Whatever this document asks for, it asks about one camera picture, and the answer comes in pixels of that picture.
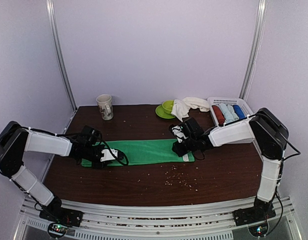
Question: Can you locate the green microfiber towel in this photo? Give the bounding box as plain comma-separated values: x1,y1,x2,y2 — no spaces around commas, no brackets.
81,139,195,168

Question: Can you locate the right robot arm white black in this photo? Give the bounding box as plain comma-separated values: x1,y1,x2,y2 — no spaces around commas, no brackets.
169,108,288,221

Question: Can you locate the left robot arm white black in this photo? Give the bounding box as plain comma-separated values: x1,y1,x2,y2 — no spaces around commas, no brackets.
0,121,119,222

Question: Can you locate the rolled red towel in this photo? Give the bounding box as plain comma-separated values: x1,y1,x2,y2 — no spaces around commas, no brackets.
212,105,225,126

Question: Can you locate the white cream towel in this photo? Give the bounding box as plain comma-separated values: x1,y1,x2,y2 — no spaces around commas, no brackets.
171,97,210,122

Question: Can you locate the rolled light blue towel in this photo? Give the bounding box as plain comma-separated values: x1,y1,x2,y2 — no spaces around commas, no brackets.
219,103,239,124

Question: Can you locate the white plastic basket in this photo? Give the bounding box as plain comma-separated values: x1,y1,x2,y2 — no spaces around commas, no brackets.
207,97,255,147

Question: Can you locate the green cup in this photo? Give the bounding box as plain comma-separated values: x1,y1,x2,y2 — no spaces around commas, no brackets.
162,100,174,114

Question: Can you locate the green saucer plate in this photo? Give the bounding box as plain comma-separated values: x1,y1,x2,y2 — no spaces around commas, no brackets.
155,105,175,119

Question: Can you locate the rolled dark blue towel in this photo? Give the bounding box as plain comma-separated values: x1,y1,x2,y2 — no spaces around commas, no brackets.
232,104,246,120

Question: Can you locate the patterned ceramic mug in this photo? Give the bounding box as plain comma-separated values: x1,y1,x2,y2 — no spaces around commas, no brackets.
96,94,114,121

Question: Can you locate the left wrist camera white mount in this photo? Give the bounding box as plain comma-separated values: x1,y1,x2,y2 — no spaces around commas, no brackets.
100,148,124,162

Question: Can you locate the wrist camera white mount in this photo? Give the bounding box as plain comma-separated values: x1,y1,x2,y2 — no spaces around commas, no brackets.
169,125,187,143
100,148,124,162

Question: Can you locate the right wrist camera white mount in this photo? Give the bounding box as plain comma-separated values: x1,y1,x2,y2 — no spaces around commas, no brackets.
169,125,187,143

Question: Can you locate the aluminium front rail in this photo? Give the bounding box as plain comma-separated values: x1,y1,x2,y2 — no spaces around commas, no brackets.
12,197,304,240

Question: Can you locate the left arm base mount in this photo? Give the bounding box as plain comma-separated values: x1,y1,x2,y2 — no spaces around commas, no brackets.
39,208,83,227

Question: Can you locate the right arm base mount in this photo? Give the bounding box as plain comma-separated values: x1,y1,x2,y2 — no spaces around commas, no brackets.
233,207,276,227

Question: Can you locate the right aluminium frame post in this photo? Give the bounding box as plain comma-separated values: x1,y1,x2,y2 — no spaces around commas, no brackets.
239,0,267,101

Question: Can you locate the aluminium frame post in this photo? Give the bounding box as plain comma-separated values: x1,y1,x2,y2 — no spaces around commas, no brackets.
239,0,267,101
46,0,78,112

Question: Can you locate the left aluminium frame post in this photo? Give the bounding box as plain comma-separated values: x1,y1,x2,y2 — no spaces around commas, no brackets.
46,0,78,112

